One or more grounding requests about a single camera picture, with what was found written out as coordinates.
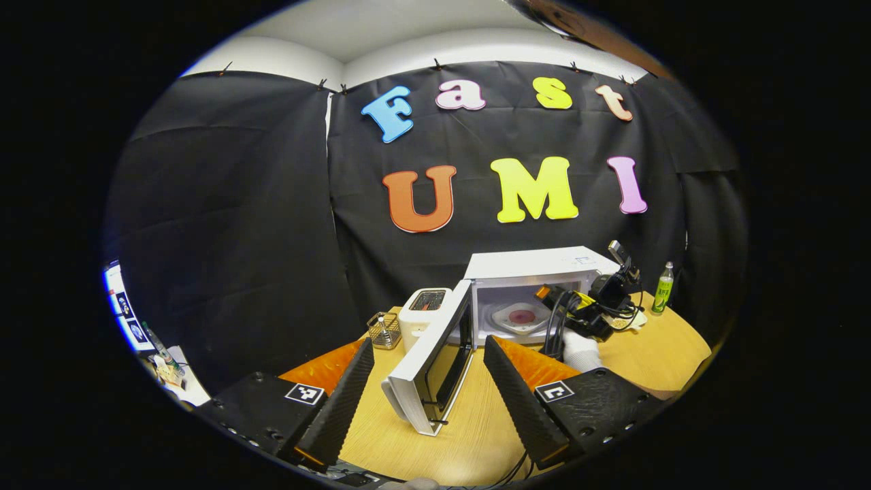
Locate green drink bottle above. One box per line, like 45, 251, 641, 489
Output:
651, 261, 675, 314

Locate small wire basket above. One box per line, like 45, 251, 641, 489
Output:
367, 312, 402, 350

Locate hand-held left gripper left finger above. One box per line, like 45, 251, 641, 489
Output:
193, 338, 375, 470

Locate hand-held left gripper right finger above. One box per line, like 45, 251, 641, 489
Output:
483, 336, 671, 470

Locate black backdrop cloth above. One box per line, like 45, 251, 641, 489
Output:
102, 60, 749, 395

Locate wall poster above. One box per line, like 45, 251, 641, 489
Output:
104, 262, 156, 353

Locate white side table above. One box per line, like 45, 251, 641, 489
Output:
139, 344, 212, 408

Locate white microwave oven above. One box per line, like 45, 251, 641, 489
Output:
381, 246, 621, 437

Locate white plate with red food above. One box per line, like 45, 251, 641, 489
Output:
484, 299, 553, 336

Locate blurred brown object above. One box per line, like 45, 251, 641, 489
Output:
507, 0, 674, 79

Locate white toaster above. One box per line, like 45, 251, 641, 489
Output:
398, 288, 453, 353

